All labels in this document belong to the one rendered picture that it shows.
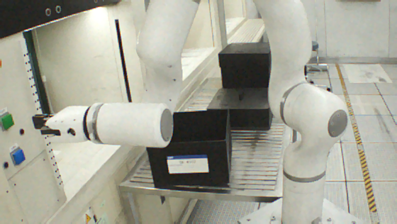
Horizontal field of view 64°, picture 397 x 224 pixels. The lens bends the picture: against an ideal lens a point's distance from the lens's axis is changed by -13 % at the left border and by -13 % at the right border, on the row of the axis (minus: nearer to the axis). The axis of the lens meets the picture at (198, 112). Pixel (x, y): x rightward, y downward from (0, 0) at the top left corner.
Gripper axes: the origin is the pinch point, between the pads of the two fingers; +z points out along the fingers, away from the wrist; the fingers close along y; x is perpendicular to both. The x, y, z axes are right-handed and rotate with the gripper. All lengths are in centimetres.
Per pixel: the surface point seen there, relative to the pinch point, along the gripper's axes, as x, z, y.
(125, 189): -46, 8, 40
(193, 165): -36, -19, 44
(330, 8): -36, -97, 480
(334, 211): -44, -67, 32
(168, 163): -35, -11, 43
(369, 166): -120, -108, 184
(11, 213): -22.1, 12.4, -9.2
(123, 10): 16, 11, 70
